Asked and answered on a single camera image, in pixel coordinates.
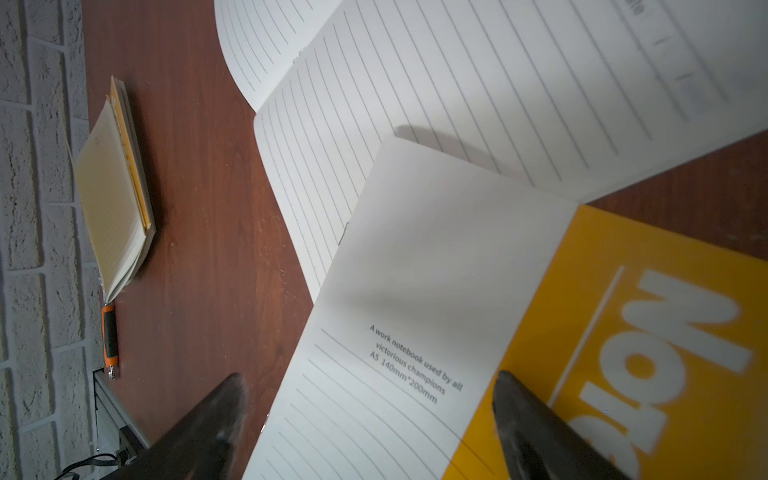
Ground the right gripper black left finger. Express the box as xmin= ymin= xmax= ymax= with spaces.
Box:
xmin=107 ymin=373 xmax=248 ymax=479

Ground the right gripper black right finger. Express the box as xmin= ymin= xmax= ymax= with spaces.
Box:
xmin=493 ymin=370 xmax=626 ymax=479

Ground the yellow cover notebook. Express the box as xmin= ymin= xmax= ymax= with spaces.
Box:
xmin=245 ymin=138 xmax=767 ymax=479
xmin=74 ymin=77 xmax=157 ymax=304

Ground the orange adjustable wrench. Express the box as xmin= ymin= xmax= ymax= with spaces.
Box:
xmin=101 ymin=304 xmax=119 ymax=380

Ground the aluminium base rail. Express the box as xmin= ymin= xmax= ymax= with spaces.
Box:
xmin=93 ymin=369 xmax=151 ymax=465

